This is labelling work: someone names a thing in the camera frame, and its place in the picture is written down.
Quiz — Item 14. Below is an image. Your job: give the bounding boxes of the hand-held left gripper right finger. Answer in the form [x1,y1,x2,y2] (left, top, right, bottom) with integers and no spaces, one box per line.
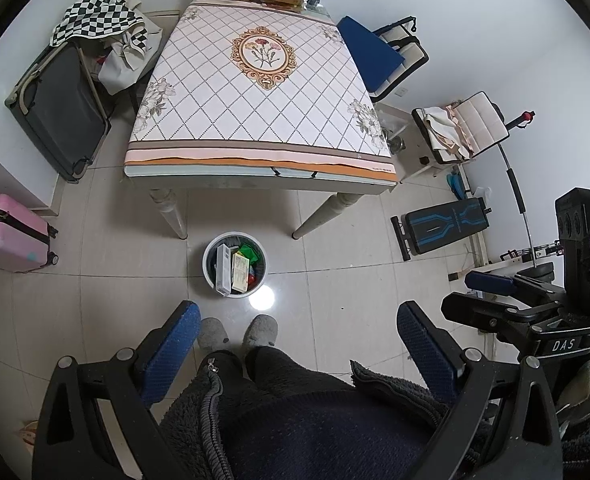
[397,301,563,480]

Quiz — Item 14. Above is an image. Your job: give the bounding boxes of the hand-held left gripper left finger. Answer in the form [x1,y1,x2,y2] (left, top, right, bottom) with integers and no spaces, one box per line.
[32,301,201,480]

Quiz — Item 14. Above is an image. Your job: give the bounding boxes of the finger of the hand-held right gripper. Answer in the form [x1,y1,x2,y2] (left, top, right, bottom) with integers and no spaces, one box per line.
[442,294,546,335]
[465,271,566,306]

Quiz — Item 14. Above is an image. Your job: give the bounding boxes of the white round trash bin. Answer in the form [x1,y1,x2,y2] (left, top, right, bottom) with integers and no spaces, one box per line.
[202,232,268,301]

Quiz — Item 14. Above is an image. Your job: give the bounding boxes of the silver medicine box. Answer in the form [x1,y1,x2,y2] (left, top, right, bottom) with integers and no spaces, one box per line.
[217,243,234,294]

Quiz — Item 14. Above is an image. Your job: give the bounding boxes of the white green medicine box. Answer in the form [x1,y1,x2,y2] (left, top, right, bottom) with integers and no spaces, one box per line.
[231,252,253,294]

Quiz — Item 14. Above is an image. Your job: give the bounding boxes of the grey felt slipper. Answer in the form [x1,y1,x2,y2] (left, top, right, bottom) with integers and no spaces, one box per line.
[197,317,231,353]
[242,315,279,359]

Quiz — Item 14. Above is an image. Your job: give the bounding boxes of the black blue weight bench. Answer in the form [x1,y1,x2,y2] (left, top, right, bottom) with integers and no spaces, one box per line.
[391,197,493,261]

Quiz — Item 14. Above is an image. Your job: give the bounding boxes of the person's black trousers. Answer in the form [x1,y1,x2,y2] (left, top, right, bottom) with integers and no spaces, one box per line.
[210,345,356,403]

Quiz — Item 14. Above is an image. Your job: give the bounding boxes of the person's navy sweater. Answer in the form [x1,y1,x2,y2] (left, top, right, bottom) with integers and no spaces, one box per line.
[220,390,438,480]

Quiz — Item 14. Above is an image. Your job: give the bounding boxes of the beige cloth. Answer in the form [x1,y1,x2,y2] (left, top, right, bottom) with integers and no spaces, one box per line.
[421,105,476,158]

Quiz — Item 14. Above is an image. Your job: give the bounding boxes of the cream padded chair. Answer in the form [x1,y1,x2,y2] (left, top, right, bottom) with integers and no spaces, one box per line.
[411,91,508,166]

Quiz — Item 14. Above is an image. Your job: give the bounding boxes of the pink suitcase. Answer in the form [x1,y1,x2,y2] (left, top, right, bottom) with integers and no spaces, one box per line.
[0,193,58,274]

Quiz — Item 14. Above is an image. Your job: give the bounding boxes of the cream black-framed chair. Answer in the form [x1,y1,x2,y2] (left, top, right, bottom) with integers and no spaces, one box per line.
[367,16,430,101]

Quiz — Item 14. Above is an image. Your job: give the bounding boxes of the table with floral tablecloth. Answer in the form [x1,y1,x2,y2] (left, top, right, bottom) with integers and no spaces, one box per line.
[123,2,398,196]

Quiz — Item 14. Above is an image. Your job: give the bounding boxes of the blue seat cushion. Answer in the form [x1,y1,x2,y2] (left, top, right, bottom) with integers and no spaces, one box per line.
[336,16,407,92]

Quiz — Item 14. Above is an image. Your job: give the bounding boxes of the dark grey suitcase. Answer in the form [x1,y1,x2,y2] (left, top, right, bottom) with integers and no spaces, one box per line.
[5,40,112,183]

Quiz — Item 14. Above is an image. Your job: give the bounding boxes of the white tote bag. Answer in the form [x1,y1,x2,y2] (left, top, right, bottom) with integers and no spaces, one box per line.
[97,0,165,96]

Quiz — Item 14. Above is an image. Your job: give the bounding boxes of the black white checkered cloth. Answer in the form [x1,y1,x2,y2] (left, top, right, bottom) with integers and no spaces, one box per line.
[50,0,143,48]

